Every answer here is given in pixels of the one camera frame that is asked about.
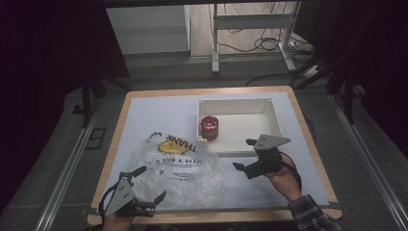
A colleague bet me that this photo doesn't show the long black floor cable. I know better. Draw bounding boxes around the long black floor cable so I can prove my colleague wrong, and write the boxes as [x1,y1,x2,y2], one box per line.
[244,70,297,88]

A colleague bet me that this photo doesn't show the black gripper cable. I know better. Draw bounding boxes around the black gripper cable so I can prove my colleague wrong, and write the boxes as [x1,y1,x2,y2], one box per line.
[97,185,114,216]
[280,151,303,191]

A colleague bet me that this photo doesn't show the grey partition panel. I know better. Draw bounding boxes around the grey partition panel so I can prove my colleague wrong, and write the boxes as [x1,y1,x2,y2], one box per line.
[105,4,191,56]

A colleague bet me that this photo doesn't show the desk with white metal legs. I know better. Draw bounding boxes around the desk with white metal legs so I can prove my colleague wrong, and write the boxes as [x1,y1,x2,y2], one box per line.
[210,2,301,75]

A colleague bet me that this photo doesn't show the white power strip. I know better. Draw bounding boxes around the white power strip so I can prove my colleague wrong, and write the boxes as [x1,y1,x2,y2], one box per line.
[300,64,322,81]

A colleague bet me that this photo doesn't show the person's right hand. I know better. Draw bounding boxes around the person's right hand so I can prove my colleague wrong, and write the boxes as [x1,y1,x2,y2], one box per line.
[263,156,303,203]

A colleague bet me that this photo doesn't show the white table mat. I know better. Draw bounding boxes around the white table mat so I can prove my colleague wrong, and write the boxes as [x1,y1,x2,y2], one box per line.
[103,90,331,214]

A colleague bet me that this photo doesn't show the dark floor plate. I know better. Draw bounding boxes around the dark floor plate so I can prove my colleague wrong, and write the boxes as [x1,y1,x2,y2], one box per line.
[84,127,107,150]

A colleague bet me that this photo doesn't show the red lidded candy jar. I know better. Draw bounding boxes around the red lidded candy jar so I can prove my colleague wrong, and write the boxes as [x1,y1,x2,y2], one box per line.
[200,115,220,141]

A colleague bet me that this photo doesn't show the white plastic box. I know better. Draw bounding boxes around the white plastic box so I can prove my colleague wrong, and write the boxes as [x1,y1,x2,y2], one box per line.
[195,97,285,158]

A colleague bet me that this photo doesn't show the tangle of black floor cables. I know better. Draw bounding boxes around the tangle of black floor cables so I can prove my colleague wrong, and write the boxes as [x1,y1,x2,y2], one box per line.
[220,28,291,54]

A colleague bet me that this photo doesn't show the metal floor rail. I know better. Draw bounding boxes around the metal floor rail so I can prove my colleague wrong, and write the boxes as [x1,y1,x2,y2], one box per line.
[33,105,104,231]
[330,92,408,231]

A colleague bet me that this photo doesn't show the person's left hand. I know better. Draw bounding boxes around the person's left hand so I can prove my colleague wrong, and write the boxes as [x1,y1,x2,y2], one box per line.
[102,206,144,231]

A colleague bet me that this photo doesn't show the black stand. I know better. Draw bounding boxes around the black stand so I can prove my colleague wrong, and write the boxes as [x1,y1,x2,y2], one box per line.
[326,62,358,125]
[79,76,108,129]

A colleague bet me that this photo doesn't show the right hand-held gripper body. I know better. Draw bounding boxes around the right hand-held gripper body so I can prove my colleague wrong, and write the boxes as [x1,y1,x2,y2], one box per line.
[243,133,292,180]

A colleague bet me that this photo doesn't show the clear printed plastic bag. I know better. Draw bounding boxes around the clear printed plastic bag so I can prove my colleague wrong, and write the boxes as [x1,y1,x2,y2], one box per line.
[124,131,226,209]

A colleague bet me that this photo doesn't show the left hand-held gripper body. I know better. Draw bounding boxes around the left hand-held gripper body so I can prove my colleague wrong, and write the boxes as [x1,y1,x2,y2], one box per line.
[104,177,157,218]

